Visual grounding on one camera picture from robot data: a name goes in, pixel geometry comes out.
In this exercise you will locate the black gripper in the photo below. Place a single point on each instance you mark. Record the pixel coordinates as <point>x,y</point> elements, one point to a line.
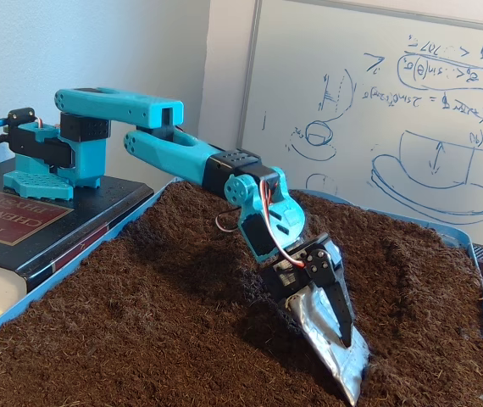
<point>319,264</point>

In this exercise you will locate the silver foil-taped blade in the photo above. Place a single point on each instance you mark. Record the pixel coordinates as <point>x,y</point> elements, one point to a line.
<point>339,369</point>

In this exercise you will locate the brown soil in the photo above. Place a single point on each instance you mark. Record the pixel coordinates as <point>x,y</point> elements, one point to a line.
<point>140,318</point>

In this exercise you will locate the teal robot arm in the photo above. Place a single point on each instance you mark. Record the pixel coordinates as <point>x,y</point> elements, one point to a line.
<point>118,106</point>

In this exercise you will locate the whiteboard with blue drawings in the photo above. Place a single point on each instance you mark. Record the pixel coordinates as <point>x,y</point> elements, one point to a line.
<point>394,127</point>

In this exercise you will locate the black chemistry physics handbook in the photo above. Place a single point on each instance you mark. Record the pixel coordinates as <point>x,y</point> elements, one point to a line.
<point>89,203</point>

